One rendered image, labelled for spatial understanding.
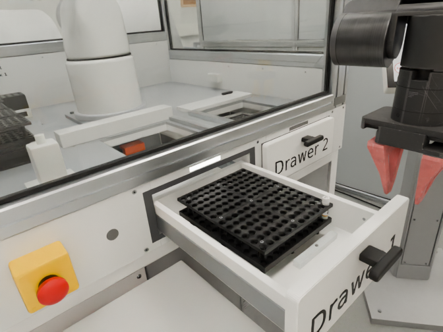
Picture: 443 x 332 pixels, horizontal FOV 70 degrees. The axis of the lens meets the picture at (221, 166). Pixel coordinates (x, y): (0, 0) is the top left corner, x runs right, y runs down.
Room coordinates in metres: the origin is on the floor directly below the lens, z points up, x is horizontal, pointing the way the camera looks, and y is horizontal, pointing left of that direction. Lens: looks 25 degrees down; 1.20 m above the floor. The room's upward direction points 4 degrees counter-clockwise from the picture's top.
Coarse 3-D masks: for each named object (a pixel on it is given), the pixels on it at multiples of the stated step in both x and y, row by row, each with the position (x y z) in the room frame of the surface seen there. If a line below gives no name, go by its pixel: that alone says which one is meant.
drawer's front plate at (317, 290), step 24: (384, 216) 0.38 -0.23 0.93; (360, 240) 0.33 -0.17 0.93; (384, 240) 0.38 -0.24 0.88; (336, 264) 0.29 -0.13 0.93; (360, 264) 0.33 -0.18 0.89; (312, 288) 0.26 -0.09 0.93; (336, 288) 0.29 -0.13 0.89; (360, 288) 0.34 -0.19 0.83; (288, 312) 0.25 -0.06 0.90; (312, 312) 0.26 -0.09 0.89; (336, 312) 0.30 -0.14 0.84
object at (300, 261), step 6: (330, 234) 0.45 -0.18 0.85; (336, 234) 0.45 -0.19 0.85; (318, 240) 0.43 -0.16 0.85; (324, 240) 0.43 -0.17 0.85; (330, 240) 0.43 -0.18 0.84; (312, 246) 0.42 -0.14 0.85; (318, 246) 0.42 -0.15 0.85; (324, 246) 0.42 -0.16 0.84; (306, 252) 0.40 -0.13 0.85; (312, 252) 0.40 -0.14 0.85; (318, 252) 0.41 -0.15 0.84; (300, 258) 0.39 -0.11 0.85; (306, 258) 0.39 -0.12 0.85; (312, 258) 0.40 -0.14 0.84; (294, 264) 0.39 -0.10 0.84; (300, 264) 0.38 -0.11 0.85
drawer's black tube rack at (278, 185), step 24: (192, 192) 0.54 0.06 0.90; (216, 192) 0.53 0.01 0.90; (240, 192) 0.53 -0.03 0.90; (264, 192) 0.52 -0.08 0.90; (288, 192) 0.52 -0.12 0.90; (192, 216) 0.50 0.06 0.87; (216, 216) 0.45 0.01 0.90; (240, 216) 0.45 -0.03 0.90; (264, 216) 0.44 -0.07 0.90; (288, 216) 0.44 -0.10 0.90; (240, 240) 0.42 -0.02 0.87; (288, 240) 0.41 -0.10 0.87; (264, 264) 0.37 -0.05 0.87
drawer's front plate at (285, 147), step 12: (324, 120) 0.85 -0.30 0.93; (300, 132) 0.77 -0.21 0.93; (312, 132) 0.80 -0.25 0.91; (324, 132) 0.84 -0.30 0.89; (264, 144) 0.70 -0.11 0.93; (276, 144) 0.71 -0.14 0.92; (288, 144) 0.74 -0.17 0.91; (300, 144) 0.77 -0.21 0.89; (324, 144) 0.84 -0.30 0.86; (264, 156) 0.69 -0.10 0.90; (276, 156) 0.71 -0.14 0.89; (288, 156) 0.74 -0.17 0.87; (300, 156) 0.77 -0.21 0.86; (312, 156) 0.81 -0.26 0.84; (264, 168) 0.69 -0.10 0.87; (288, 168) 0.74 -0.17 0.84; (300, 168) 0.77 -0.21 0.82
